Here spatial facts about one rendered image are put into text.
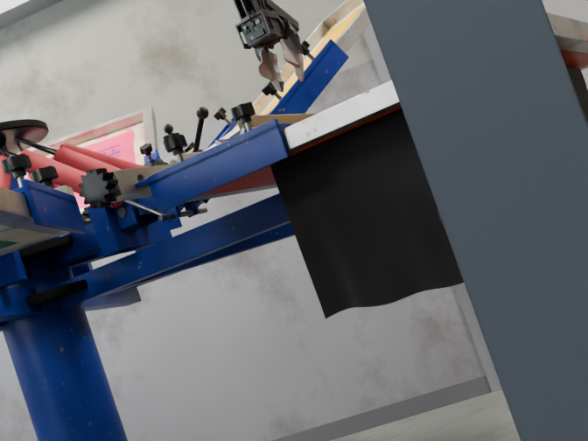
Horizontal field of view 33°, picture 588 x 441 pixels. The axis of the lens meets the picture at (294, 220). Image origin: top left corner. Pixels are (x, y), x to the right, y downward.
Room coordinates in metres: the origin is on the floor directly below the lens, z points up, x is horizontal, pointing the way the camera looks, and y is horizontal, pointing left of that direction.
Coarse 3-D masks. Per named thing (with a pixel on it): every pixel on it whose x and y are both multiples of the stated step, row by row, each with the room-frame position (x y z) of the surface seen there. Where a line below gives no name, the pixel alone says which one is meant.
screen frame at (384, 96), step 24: (552, 24) 1.46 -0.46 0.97; (576, 24) 1.60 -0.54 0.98; (576, 48) 1.66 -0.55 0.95; (360, 96) 1.61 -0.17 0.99; (384, 96) 1.59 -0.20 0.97; (312, 120) 1.66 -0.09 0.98; (336, 120) 1.63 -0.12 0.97; (360, 120) 1.63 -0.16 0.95; (288, 144) 1.69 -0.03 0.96; (240, 192) 2.07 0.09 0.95
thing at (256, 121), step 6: (288, 114) 1.97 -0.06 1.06; (294, 114) 1.98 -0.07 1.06; (300, 114) 2.01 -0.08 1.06; (306, 114) 2.03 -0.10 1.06; (312, 114) 2.05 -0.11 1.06; (252, 120) 1.84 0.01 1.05; (258, 120) 1.86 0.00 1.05; (264, 120) 1.87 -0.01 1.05; (270, 120) 1.89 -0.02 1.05; (282, 120) 1.93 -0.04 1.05; (288, 120) 1.95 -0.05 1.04; (294, 120) 1.97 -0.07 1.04; (300, 120) 1.99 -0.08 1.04; (240, 126) 1.84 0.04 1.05; (252, 126) 1.83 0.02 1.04
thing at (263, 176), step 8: (384, 112) 1.63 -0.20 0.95; (392, 112) 1.66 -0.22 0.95; (368, 120) 1.66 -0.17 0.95; (376, 120) 1.69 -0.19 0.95; (352, 128) 1.69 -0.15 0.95; (328, 136) 1.69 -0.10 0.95; (336, 136) 1.73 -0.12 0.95; (312, 144) 1.72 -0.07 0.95; (296, 152) 1.75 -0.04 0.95; (264, 168) 1.81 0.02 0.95; (248, 176) 1.85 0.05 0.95; (256, 176) 1.89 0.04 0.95; (264, 176) 1.93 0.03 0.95; (272, 176) 1.98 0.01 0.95; (232, 184) 1.88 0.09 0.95; (240, 184) 1.92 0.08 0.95; (248, 184) 1.97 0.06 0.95; (256, 184) 2.02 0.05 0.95; (208, 192) 1.89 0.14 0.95; (216, 192) 1.93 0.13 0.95
